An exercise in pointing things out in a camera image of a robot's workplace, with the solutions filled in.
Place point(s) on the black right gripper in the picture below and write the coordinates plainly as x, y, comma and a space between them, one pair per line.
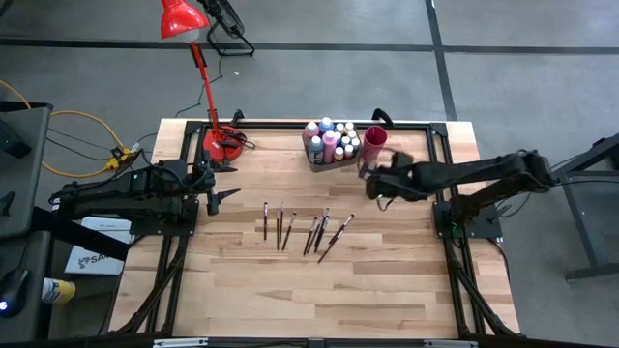
392, 183

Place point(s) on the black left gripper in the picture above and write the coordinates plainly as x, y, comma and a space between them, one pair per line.
200, 179

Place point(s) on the small green paint bottle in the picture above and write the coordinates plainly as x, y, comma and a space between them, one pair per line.
345, 141

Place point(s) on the small orange paint bottle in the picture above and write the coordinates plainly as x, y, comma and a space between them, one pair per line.
352, 134

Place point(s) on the large pink paint bottle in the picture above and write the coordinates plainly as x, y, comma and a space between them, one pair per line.
329, 142

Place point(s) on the large blue paint bottle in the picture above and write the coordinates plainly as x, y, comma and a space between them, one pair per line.
325, 124

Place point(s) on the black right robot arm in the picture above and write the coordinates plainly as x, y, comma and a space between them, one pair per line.
483, 171

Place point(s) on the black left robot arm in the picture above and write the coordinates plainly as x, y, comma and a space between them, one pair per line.
111, 195

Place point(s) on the magenta plastic cup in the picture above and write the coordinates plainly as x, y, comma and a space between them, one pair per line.
374, 142

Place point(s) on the black paintbrush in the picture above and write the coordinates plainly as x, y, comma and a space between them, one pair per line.
341, 228
281, 221
278, 229
309, 237
333, 244
265, 221
321, 227
314, 235
289, 231
323, 235

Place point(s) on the grey translucent plastic bin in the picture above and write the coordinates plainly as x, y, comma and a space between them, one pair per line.
333, 165

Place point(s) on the yellow power plug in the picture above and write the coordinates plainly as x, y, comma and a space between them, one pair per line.
118, 158

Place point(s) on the white printed paper box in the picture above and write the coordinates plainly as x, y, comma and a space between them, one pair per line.
97, 263

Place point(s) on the black diagonal bar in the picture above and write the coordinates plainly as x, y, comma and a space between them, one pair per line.
77, 234

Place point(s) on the red desk lamp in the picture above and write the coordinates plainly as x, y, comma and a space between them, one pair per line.
181, 19

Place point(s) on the grey side desk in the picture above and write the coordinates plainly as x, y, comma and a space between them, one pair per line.
29, 193

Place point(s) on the yellow and white can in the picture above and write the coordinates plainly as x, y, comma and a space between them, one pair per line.
58, 290

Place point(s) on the black computer mouse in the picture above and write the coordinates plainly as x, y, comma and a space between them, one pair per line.
12, 290

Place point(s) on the silver aluminium bracket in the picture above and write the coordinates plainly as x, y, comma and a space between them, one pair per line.
450, 344
181, 343

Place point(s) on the dark grey desk frame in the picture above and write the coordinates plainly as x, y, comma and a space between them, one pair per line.
579, 227

